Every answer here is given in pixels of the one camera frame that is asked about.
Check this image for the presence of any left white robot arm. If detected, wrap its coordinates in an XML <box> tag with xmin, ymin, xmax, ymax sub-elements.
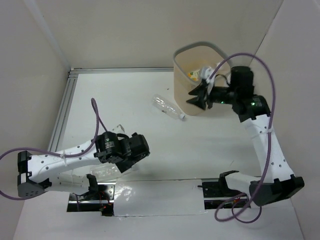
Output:
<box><xmin>17</xmin><ymin>131</ymin><xmax>150</xmax><ymax>200</ymax></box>

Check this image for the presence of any clear bottle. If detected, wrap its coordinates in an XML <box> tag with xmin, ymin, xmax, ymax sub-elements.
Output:
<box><xmin>90</xmin><ymin>163</ymin><xmax>123</xmax><ymax>182</ymax></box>
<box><xmin>152</xmin><ymin>94</ymin><xmax>186</xmax><ymax>121</ymax></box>

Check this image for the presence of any square bottle orange label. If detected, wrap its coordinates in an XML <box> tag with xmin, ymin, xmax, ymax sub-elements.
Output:
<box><xmin>187</xmin><ymin>69</ymin><xmax>201</xmax><ymax>82</ymax></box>

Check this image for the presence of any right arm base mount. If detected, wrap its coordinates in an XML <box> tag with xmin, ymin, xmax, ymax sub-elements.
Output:
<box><xmin>197</xmin><ymin>181</ymin><xmax>249</xmax><ymax>210</ymax></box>

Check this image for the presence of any beige plastic waste bin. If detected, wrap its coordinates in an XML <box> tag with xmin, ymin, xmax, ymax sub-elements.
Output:
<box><xmin>173</xmin><ymin>41</ymin><xmax>228</xmax><ymax>116</ymax></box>

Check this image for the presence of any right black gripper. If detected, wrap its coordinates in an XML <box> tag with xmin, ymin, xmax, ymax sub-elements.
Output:
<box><xmin>186</xmin><ymin>81</ymin><xmax>238</xmax><ymax>111</ymax></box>

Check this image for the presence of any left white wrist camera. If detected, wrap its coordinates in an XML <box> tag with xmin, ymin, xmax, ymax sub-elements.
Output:
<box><xmin>111</xmin><ymin>124</ymin><xmax>126</xmax><ymax>134</ymax></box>

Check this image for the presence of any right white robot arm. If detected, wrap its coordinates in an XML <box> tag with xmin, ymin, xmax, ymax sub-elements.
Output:
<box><xmin>187</xmin><ymin>66</ymin><xmax>305</xmax><ymax>207</ymax></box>

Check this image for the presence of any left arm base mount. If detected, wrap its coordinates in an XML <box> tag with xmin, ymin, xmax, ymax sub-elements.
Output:
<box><xmin>66</xmin><ymin>182</ymin><xmax>116</xmax><ymax>217</ymax></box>

